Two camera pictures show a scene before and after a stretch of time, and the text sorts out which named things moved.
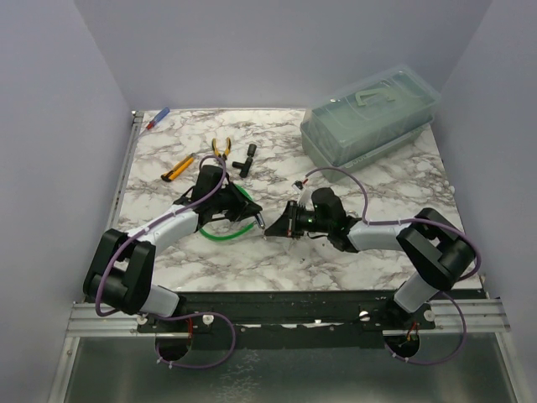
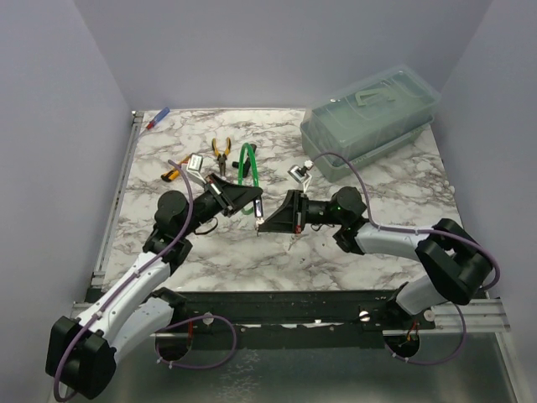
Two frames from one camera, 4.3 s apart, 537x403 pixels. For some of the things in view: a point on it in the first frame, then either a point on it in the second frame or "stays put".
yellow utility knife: [179, 168] stays put
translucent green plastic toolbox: [367, 119] stays put
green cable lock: [258, 223] to [256, 170]
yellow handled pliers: [227, 148] stays put
